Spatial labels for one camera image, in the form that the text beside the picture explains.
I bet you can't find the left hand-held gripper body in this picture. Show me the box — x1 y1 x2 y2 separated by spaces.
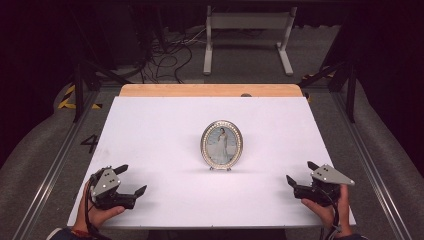
88 165 137 211

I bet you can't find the bundle of floor cables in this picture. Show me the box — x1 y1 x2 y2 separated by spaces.
139 28 209 84

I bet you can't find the white metal desk frame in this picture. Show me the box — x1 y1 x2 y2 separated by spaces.
203 4 299 77

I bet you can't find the white board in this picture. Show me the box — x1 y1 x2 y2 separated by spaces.
66 96 357 230

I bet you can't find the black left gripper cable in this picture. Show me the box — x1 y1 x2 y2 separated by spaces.
83 176 113 240

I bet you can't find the black metal stand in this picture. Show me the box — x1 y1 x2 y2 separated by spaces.
68 6 133 124
297 19 359 124

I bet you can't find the person's right hand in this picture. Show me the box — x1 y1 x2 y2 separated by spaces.
300 184 354 238

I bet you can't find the oval pearl-rimmed photo frame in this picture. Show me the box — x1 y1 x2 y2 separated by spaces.
200 119 244 172

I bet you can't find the aluminium floor rail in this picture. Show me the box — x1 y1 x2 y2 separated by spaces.
11 89 101 240
329 89 413 240

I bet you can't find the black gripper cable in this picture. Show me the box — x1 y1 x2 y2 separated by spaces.
83 176 113 240
318 185 344 240

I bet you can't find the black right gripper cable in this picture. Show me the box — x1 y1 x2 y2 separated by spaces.
318 185 344 240

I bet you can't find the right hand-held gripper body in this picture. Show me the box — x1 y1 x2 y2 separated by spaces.
293 163 356 207

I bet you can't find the person's left hand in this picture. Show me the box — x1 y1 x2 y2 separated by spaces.
72 181 126 233

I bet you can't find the wooden table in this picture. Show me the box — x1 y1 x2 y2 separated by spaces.
119 83 304 98

